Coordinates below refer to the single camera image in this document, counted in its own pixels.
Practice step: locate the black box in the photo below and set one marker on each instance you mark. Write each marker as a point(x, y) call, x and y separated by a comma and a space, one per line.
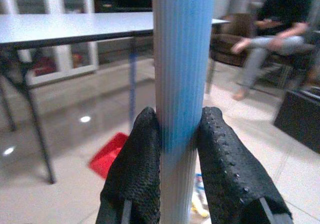
point(300, 118)

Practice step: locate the seated person dark shirt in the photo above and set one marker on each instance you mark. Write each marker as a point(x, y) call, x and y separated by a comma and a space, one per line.
point(285, 11)

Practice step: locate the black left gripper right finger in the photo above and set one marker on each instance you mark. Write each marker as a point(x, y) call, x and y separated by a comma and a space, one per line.
point(225, 169)

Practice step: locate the metal frame chair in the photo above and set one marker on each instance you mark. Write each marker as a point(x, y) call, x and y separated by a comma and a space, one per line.
point(280, 68)

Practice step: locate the brown armchair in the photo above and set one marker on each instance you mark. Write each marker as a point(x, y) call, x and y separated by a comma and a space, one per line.
point(230, 46)

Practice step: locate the blue white wrapper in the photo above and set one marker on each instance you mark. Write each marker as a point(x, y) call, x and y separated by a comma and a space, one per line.
point(198, 182)

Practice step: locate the white cabinet glass doors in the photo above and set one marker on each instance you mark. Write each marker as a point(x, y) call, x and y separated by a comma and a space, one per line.
point(53, 3)

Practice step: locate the yellow white packet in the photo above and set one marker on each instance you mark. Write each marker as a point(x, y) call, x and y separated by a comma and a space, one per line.
point(198, 206)

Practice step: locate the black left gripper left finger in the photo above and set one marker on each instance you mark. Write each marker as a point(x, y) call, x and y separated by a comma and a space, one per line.
point(135, 174)

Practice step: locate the white table black legs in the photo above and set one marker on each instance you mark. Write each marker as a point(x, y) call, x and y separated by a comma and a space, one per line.
point(75, 26)

